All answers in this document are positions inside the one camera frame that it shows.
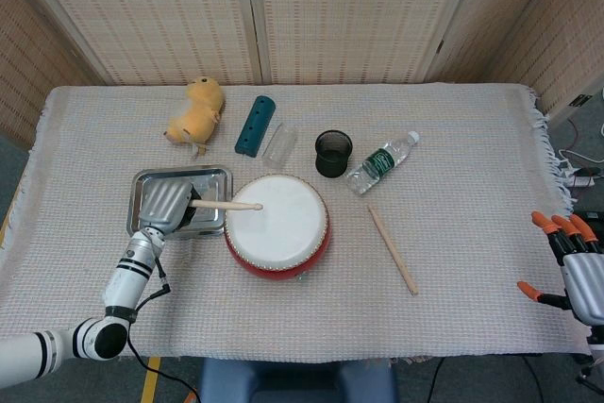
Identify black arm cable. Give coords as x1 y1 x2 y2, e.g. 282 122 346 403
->
125 256 199 403

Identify red floor cable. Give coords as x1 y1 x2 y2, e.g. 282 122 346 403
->
565 117 584 149

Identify wooden drumstick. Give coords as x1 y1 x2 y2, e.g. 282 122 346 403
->
367 205 419 296
191 199 264 211

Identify clear plastic container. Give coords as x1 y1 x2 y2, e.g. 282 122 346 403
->
261 122 299 169

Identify red drum with white skin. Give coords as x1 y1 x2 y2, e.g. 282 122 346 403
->
223 174 332 282

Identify woven folding screen panel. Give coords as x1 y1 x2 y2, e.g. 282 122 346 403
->
243 0 487 86
8 0 263 88
438 0 604 114
0 0 103 149

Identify teal block with holes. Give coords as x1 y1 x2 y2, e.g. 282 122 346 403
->
234 94 277 158

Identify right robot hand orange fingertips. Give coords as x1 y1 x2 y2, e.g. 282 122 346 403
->
516 210 604 327

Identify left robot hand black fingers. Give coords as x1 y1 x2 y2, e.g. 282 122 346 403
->
137 179 202 240

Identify plastic water bottle green label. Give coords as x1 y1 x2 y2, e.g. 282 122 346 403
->
344 130 421 195

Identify yellow plush toy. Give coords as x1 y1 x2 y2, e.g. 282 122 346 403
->
163 76 226 159

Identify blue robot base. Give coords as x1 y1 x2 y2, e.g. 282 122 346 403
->
197 358 397 403

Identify white woven tablecloth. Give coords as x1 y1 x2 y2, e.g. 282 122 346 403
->
0 83 600 366

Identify rectangular metal tray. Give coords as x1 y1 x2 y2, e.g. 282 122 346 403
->
126 165 234 238

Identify black mesh pen cup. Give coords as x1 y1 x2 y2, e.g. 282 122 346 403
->
314 128 354 179

